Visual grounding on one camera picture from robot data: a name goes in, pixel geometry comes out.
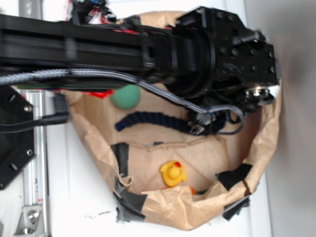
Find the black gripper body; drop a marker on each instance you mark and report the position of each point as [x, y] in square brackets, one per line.
[223, 61]

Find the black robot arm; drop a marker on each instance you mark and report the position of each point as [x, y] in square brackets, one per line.
[45, 54]

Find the green yarn ball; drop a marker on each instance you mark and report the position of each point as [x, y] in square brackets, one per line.
[126, 97]

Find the yellow rubber duck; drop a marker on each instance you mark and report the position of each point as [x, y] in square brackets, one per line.
[173, 173]

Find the brown paper bag basket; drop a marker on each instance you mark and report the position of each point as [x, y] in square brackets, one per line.
[205, 129]

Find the orange toy carrot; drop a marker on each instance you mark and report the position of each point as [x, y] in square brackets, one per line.
[186, 189]

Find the aluminium rail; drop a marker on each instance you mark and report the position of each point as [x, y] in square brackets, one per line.
[34, 218]

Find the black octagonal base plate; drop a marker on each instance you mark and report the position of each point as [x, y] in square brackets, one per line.
[16, 149]

